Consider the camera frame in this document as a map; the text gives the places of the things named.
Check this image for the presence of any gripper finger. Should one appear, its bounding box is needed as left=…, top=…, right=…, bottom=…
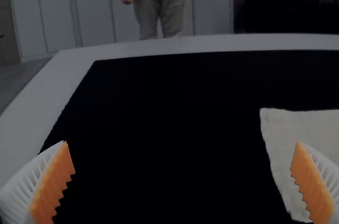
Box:
left=0, top=140, right=76, bottom=224
left=289, top=141, right=339, bottom=224

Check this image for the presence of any pale towel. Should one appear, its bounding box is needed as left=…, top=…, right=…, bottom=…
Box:
left=259, top=107, right=339, bottom=223

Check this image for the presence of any black mat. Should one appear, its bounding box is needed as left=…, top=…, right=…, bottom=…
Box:
left=39, top=49, right=339, bottom=224

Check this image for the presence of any grey cupboard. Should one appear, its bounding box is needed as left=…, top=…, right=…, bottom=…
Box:
left=9, top=0, right=234, bottom=59

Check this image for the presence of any person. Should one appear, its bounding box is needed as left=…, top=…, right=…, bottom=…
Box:
left=116, top=0, right=194, bottom=41

